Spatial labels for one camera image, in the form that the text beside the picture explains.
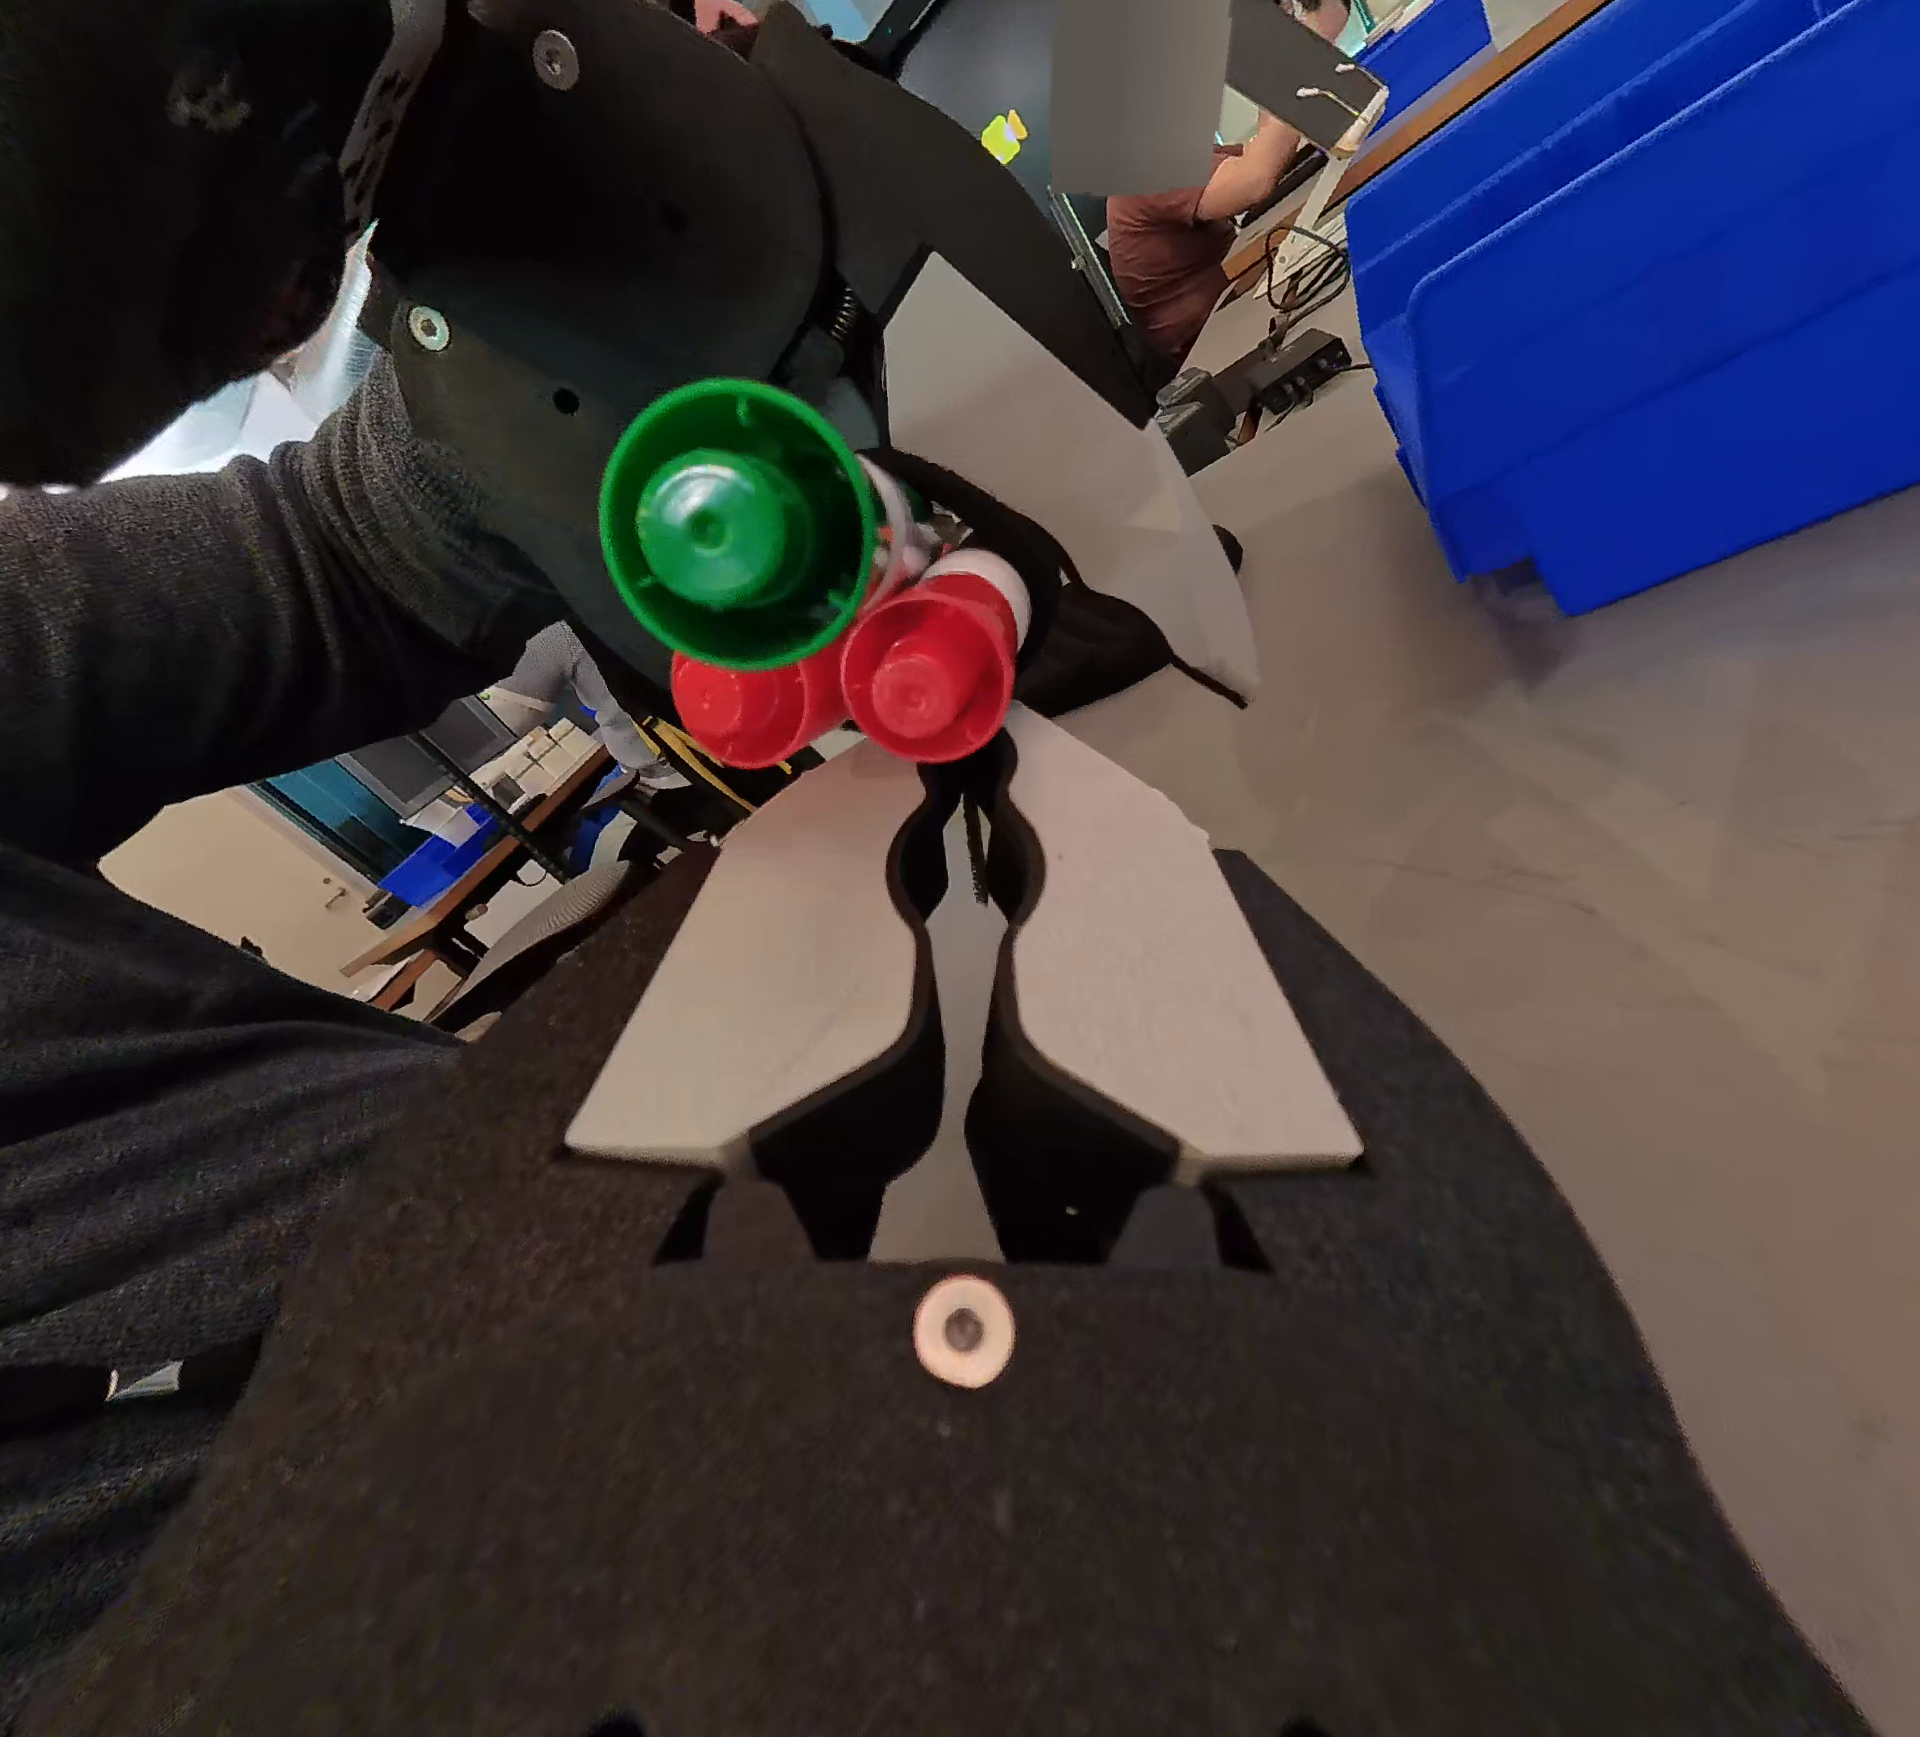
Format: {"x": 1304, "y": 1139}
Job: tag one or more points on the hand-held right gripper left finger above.
{"x": 780, "y": 986}

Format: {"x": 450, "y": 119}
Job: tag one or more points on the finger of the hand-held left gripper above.
{"x": 1034, "y": 416}
{"x": 1088, "y": 656}

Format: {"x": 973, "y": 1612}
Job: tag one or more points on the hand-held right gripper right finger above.
{"x": 1155, "y": 1002}

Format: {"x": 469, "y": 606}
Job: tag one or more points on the red marker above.
{"x": 922, "y": 679}
{"x": 743, "y": 708}

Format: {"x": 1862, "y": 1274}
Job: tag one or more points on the green marker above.
{"x": 720, "y": 523}

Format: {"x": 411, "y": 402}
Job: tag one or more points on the person's left forearm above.
{"x": 224, "y": 626}

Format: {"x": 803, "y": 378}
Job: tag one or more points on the person's left hand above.
{"x": 151, "y": 116}

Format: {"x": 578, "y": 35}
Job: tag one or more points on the black box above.
{"x": 1196, "y": 416}

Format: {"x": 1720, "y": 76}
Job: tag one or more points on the grey office chair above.
{"x": 540, "y": 935}

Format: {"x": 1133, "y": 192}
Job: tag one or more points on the black power strip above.
{"x": 1302, "y": 369}

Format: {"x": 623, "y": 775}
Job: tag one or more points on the yellow sticker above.
{"x": 1005, "y": 134}

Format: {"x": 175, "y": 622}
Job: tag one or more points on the wooden table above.
{"x": 450, "y": 927}

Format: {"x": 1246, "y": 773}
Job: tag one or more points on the small blue plastic bin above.
{"x": 434, "y": 866}
{"x": 1424, "y": 27}

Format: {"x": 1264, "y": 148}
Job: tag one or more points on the black monitor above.
{"x": 1005, "y": 13}

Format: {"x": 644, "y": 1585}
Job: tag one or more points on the dark grey monitor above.
{"x": 1290, "y": 64}

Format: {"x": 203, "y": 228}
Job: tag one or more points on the person's dark grey sweater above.
{"x": 151, "y": 1167}

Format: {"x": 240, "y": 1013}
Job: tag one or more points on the large blue plastic bin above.
{"x": 1725, "y": 416}
{"x": 1651, "y": 73}

